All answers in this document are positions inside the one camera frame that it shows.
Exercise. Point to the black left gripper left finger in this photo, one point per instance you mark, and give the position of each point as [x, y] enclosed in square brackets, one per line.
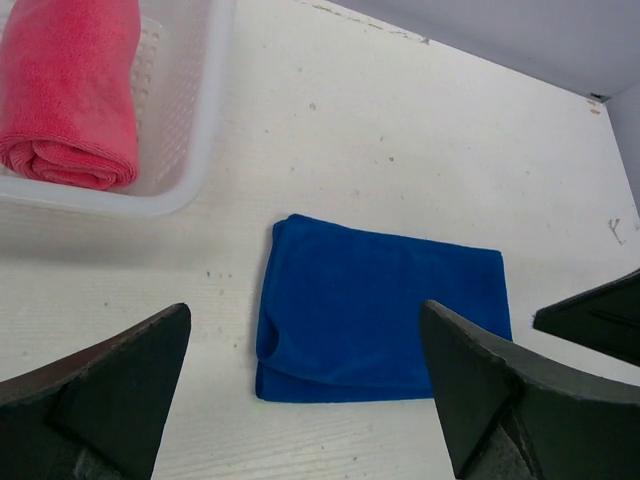
[99, 413]

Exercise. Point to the pink microfiber towel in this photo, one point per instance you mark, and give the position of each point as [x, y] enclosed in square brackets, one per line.
[67, 111]

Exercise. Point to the blue microfiber towel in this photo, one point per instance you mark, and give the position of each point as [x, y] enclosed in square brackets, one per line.
[339, 310]

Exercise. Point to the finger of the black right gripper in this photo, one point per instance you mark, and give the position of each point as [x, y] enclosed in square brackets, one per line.
[604, 319]

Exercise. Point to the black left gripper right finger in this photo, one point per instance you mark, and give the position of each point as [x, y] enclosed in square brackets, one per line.
[509, 413]

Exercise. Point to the white plastic basket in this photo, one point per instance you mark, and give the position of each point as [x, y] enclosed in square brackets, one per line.
[178, 81]

